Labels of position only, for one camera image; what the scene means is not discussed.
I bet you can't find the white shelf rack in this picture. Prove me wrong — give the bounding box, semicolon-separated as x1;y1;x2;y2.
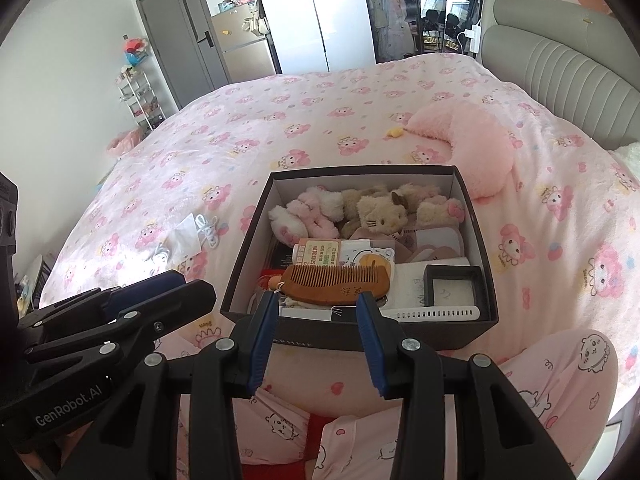
117;67;166;133

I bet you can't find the wooden comb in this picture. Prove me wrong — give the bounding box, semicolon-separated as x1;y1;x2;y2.
274;262;391;306

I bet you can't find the white wardrobe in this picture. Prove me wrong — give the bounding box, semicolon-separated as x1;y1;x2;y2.
250;0;377;75

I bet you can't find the pink white fluffy plush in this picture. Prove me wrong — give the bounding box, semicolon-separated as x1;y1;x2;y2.
267;186;346;247

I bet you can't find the person's left leg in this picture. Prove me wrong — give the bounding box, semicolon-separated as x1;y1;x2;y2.
240;390;321;466

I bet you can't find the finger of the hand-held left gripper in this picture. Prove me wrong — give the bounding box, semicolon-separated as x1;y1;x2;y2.
17;269;187;343
25;280;217;386

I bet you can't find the grey padded headboard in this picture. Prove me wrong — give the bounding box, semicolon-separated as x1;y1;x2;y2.
480;0;640;150

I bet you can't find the beige kitty plush brown bow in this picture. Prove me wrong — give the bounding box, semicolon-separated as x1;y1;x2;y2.
342;191;408;241

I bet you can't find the white flat box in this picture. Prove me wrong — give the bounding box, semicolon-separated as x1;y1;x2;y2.
385;259;473;311

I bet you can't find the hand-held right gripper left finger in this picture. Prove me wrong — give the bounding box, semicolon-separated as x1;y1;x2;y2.
59;290;281;480

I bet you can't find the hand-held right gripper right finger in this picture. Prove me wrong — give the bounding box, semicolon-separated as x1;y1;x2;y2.
356;291;576;480

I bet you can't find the open closet with clothes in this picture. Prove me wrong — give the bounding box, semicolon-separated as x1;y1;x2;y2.
357;0;416;63

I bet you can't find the red green label packet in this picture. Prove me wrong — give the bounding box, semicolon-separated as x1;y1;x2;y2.
291;239;346;268

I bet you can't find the beige white pouch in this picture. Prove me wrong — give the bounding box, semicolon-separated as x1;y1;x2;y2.
400;227;463;263

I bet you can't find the white packet orange circle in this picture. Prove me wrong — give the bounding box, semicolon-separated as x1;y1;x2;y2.
342;240;396;273

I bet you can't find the person's leg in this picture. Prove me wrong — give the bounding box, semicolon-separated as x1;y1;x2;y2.
320;330;621;480
240;390;321;466

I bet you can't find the white perforated strap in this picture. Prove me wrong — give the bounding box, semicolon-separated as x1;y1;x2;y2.
382;305;481;322

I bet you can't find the silver fridge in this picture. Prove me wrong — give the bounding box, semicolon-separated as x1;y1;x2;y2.
211;2;278;85

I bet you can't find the pink printed blanket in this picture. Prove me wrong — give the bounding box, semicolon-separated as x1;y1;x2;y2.
37;54;640;431

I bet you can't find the pink basket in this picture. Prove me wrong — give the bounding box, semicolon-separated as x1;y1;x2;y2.
106;129;141;158

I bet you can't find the white cable bundle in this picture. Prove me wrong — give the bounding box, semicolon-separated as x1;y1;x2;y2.
194;212;221;248
147;242;173;266

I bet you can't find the grey door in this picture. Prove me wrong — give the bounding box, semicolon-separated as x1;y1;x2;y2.
136;0;231;111

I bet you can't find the white fluffy pillow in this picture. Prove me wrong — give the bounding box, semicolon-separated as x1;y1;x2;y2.
614;142;640;171

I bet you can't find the red toy on rack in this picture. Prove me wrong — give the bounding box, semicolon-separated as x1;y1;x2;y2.
122;36;151;68

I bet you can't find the black cardboard box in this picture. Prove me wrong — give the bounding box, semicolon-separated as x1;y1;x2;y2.
219;165;500;353

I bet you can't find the pink moon-shaped pillow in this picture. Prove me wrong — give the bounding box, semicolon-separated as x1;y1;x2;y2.
406;102;516;200

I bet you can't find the beige plush pink bow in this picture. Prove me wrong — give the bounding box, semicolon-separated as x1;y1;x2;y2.
395;182;467;231

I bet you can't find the clear plastic bag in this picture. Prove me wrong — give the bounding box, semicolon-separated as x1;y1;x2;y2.
167;212;206;273

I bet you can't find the person's right leg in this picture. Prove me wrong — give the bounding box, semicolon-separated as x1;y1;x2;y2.
320;330;621;480

